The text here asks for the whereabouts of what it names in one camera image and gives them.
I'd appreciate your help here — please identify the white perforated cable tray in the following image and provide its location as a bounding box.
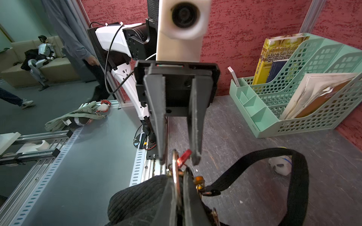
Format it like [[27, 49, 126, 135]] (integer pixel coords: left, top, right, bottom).
[[129, 148, 146, 187]]

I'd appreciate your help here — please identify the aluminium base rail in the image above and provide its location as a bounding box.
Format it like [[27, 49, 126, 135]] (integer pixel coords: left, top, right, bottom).
[[0, 104, 167, 226]]

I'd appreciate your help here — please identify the green plastic file organizer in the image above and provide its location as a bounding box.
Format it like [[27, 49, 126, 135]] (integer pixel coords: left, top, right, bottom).
[[230, 35, 362, 138]]

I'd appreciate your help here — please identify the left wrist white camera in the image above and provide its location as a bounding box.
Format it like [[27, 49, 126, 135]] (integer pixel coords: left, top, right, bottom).
[[156, 1, 212, 62]]

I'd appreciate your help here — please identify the red small charm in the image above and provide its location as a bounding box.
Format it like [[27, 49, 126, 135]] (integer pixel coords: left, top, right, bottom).
[[177, 149, 192, 168]]

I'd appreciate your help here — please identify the yellow book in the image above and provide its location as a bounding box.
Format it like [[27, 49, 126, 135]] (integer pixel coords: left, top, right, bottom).
[[252, 33, 310, 85]]

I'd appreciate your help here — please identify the gold carabiner clip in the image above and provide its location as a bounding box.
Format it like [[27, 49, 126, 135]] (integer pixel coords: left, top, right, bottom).
[[167, 149, 221, 226]]

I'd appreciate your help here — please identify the yellow blue doll decoration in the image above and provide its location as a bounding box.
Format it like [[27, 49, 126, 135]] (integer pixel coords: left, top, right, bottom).
[[268, 155, 292, 176]]

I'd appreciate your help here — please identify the aluminium corner post left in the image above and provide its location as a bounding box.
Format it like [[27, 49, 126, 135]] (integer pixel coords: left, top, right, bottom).
[[299, 0, 327, 33]]

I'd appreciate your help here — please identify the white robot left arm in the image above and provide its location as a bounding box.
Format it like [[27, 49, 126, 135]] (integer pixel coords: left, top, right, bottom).
[[88, 1, 221, 165]]

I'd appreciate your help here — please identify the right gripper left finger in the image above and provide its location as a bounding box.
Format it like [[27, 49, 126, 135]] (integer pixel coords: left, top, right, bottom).
[[151, 178, 181, 226]]

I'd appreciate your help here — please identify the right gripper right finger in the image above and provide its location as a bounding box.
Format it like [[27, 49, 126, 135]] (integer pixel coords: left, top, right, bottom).
[[183, 168, 212, 226]]

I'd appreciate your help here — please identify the white ruler stick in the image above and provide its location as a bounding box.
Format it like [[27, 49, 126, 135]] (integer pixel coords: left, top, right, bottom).
[[228, 66, 240, 87]]

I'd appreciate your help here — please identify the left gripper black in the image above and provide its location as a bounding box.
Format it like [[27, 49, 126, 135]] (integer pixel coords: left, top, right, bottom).
[[134, 60, 221, 166]]

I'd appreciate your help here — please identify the black corduroy bag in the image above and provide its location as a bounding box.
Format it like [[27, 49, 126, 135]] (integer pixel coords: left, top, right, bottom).
[[107, 148, 309, 226]]

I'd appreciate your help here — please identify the papers and brown folder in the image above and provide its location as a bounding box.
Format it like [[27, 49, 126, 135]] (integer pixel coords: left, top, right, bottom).
[[280, 73, 357, 120]]

